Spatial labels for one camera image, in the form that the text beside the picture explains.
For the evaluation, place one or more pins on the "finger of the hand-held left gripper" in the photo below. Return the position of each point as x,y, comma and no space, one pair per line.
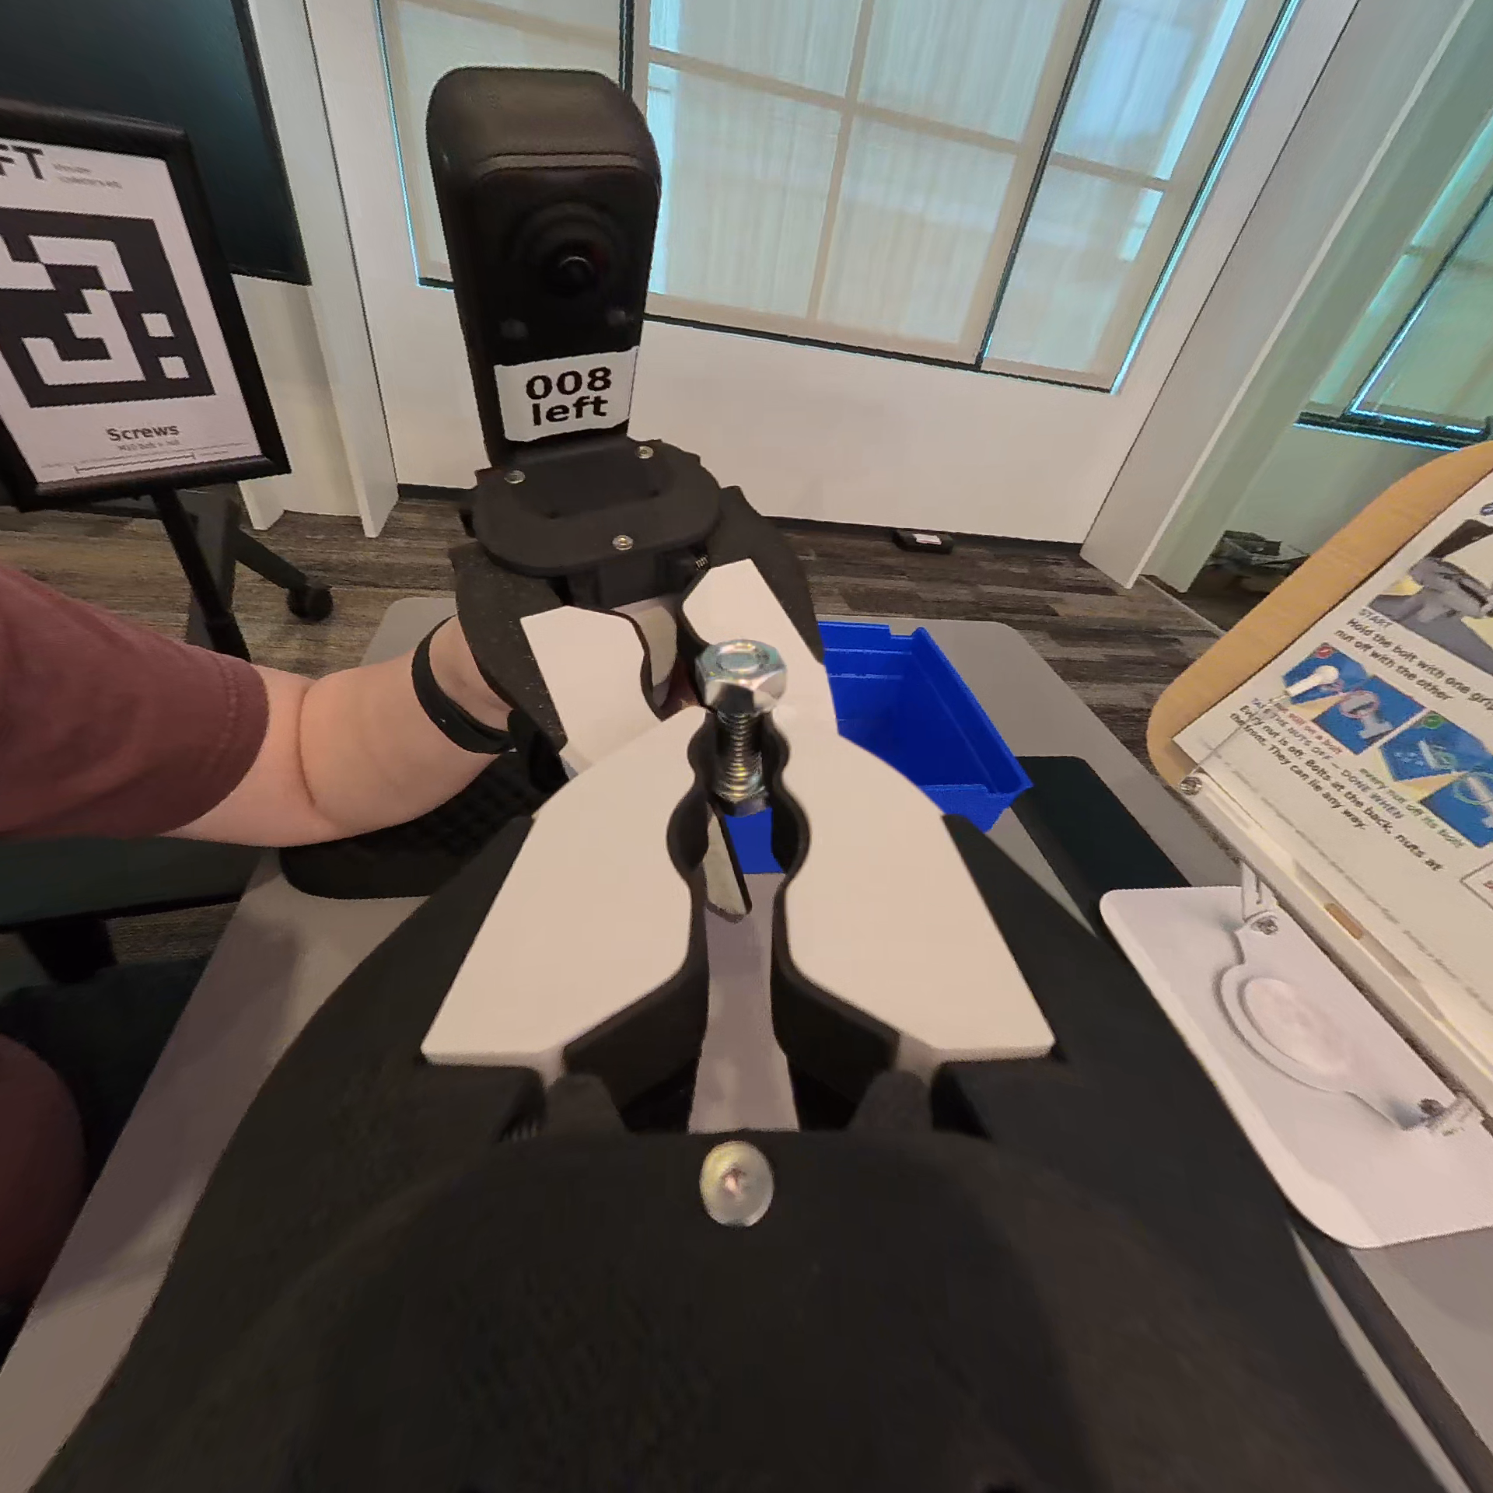
588,688
757,607

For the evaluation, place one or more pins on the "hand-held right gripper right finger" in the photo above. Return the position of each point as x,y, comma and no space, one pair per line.
921,921

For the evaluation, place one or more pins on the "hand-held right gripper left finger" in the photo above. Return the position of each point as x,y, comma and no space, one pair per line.
560,921

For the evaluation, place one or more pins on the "silver hex bolt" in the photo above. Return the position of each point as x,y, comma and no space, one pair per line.
741,671

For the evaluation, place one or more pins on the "blue plastic bin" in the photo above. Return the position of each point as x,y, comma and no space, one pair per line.
933,758

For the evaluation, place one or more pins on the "silver hex nut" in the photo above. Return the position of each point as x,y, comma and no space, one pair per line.
741,799

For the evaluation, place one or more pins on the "person's left forearm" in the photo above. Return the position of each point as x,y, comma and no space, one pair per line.
350,758

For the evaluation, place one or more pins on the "black wrist band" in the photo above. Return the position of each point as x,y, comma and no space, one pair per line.
437,711

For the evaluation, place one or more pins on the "small black floor device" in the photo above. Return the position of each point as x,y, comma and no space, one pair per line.
924,541

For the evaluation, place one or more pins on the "black desk mat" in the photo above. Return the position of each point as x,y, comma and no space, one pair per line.
1107,839

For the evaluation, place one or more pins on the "large window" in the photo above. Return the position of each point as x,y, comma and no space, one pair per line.
910,175

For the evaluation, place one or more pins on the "black framed marker sign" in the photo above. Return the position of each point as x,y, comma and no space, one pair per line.
105,292

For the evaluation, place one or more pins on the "dark office chair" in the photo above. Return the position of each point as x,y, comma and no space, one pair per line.
115,887

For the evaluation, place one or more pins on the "printed paper sheet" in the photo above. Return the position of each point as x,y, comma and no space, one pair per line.
1376,747

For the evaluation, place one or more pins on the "wooden document stand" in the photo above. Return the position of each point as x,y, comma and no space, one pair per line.
1283,583

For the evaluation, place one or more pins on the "dark floor clutter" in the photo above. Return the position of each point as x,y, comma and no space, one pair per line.
1256,551

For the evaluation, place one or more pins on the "narrow side window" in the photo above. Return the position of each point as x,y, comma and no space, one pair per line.
1434,338

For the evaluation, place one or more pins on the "large black wall screen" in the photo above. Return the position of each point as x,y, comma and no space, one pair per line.
268,141

